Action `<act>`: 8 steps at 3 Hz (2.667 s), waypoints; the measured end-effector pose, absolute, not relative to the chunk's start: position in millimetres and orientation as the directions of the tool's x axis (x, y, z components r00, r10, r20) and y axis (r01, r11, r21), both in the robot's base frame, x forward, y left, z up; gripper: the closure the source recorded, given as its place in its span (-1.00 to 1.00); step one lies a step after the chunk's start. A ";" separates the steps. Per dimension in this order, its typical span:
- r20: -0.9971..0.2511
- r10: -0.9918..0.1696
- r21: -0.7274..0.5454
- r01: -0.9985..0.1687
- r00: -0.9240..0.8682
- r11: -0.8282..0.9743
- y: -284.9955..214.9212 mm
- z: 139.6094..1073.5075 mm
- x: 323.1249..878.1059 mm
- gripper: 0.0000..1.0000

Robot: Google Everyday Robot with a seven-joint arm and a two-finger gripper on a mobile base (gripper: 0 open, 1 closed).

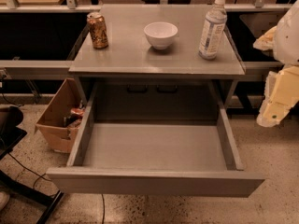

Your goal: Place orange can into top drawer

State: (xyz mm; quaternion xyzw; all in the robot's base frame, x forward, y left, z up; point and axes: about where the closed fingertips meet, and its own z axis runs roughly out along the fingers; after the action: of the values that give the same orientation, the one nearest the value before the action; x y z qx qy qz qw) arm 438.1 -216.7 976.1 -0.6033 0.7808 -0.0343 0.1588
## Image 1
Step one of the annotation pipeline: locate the black chair base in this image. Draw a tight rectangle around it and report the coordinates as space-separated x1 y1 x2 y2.
0 105 68 224

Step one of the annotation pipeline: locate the red can in box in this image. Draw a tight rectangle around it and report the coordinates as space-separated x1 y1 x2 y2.
70 108 85 119

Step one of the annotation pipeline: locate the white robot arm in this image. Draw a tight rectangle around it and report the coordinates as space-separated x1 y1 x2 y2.
253 1 299 127

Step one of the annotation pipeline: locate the orange soda can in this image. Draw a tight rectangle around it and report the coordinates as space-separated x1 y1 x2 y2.
87 12 108 49

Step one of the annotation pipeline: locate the open grey top drawer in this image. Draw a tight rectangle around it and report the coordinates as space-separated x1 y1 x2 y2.
47 81 264 197

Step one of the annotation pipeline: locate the white ceramic bowl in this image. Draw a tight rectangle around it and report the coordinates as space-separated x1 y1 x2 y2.
144 21 178 49

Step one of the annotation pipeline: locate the grey chair on right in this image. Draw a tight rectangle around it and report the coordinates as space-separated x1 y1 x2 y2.
240 12 283 37

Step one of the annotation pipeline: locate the brown cardboard box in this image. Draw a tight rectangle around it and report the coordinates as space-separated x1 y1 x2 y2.
36 78 85 153

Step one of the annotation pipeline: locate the black floor cable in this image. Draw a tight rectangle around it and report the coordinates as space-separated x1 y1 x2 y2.
100 193 107 224

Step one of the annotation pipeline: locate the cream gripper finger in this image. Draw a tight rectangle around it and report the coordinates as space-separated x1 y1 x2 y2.
253 26 277 50
256 66 299 127

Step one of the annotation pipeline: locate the clear plastic water bottle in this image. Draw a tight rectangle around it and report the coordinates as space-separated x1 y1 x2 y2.
199 0 227 60

